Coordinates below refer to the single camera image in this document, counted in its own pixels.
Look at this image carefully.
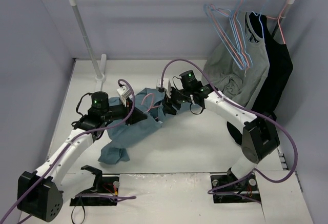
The pink wire hanger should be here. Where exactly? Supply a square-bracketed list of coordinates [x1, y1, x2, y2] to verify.
[207, 0, 253, 68]
[141, 93, 161, 113]

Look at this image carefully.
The blue t shirt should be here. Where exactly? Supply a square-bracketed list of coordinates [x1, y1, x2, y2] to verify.
[98, 88, 174, 165]

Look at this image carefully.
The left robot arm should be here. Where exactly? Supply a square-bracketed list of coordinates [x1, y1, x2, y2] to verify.
[17, 87, 147, 222]

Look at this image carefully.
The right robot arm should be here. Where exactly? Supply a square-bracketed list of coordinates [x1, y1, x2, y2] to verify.
[157, 70, 280, 189]

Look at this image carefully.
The blue hanger holding tank top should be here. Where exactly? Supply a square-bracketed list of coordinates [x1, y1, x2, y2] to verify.
[252, 0, 269, 39]

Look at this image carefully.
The pink hanger at rack end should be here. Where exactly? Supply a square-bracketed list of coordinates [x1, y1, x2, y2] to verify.
[267, 0, 291, 45]

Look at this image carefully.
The grey sweatshirt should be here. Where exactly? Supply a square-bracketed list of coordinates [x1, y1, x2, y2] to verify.
[203, 12, 270, 109]

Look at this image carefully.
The black tank top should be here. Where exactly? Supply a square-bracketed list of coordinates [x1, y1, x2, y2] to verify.
[249, 13, 293, 120]

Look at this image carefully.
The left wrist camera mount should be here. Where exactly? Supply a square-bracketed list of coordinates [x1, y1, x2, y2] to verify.
[116, 85, 132, 107]

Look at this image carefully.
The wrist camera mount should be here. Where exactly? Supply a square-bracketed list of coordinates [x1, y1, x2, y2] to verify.
[156, 78, 172, 98]
[116, 85, 132, 107]

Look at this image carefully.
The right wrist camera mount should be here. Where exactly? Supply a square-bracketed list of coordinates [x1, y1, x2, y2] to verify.
[156, 78, 172, 98]

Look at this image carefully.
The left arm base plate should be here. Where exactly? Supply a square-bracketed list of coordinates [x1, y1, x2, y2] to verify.
[70, 165, 119, 207]

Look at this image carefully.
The blue wire hanger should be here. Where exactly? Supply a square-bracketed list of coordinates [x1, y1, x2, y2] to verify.
[203, 0, 251, 70]

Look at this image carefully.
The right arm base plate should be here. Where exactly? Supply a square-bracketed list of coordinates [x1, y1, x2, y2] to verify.
[208, 173, 261, 204]

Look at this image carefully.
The black looped cable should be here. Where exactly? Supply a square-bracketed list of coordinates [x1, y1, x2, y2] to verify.
[71, 198, 87, 224]

